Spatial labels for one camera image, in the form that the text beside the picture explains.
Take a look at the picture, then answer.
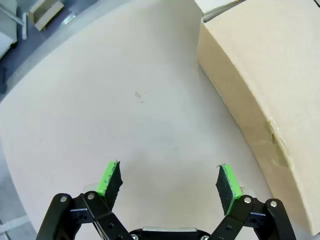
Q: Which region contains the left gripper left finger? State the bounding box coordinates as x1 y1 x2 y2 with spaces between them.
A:
34 160 131 240

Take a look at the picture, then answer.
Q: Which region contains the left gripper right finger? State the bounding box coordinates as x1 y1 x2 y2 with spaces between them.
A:
209 164 297 240

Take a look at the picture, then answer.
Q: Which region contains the brown cardboard packing box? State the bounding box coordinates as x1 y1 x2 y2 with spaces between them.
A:
194 0 320 237

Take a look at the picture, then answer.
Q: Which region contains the beige box on floor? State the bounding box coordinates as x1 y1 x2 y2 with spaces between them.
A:
28 0 65 31

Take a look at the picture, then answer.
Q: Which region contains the white cabinet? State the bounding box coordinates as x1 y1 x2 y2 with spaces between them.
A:
0 0 26 60

